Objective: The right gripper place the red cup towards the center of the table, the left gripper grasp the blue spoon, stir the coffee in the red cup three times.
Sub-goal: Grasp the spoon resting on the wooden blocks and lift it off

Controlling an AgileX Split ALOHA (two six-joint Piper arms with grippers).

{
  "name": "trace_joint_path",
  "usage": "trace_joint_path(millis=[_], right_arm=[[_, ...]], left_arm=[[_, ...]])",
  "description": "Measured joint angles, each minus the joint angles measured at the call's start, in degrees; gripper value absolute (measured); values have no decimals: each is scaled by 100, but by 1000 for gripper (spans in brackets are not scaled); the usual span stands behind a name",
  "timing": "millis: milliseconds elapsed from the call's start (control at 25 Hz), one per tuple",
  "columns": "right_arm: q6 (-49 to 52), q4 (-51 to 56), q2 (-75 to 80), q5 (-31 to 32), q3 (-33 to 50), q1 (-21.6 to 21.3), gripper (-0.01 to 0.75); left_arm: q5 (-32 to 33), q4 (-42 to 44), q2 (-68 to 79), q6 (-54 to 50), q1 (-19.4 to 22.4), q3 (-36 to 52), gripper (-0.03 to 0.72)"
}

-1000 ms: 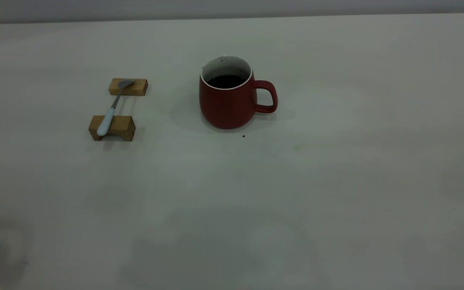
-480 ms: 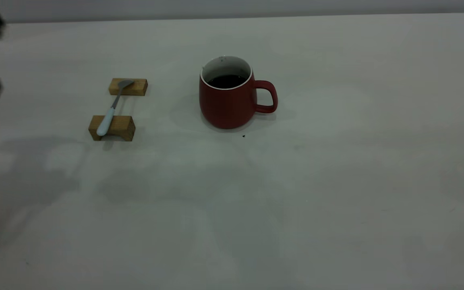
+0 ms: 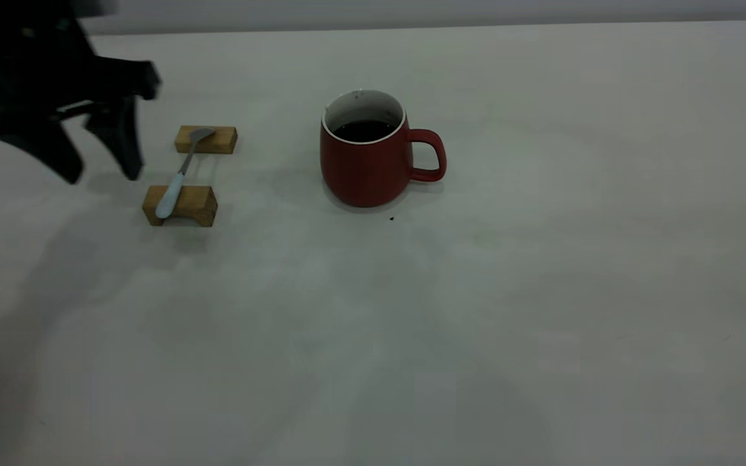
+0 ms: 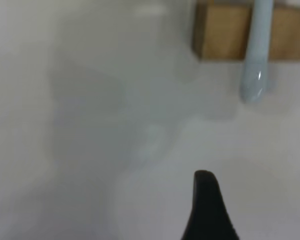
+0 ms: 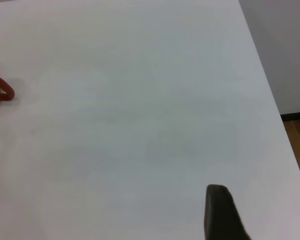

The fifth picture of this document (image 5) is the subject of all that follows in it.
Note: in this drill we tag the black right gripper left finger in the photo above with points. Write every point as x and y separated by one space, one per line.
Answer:
220 215

